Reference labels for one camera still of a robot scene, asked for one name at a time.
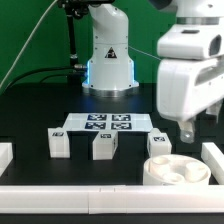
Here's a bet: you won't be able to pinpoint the white fence rail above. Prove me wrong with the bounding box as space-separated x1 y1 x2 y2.
0 143 13 176
201 142 224 185
0 185 224 214

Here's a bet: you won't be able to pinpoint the white marker board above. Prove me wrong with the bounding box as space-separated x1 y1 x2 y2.
63 113 153 132

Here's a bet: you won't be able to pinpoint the grey cable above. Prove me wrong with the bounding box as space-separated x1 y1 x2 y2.
0 0 59 91

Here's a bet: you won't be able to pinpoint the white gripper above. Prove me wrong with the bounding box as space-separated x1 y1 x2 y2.
157 57 224 144

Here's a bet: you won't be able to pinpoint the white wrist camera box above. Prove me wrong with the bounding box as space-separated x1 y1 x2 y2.
157 24 224 60

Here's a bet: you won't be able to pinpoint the white left fence rail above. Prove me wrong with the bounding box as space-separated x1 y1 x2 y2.
0 143 13 176

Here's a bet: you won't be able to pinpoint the white right fence rail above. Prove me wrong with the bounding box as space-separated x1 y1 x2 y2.
201 142 224 185

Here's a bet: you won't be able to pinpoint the white front fence rail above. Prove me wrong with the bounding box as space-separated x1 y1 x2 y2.
0 185 224 214

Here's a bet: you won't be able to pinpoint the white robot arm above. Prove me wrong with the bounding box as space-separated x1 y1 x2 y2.
83 0 224 143

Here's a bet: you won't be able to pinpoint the black camera stand pole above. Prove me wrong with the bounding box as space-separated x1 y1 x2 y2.
57 0 88 84

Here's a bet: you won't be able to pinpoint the black cables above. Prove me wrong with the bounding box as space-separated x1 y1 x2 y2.
0 66 88 98

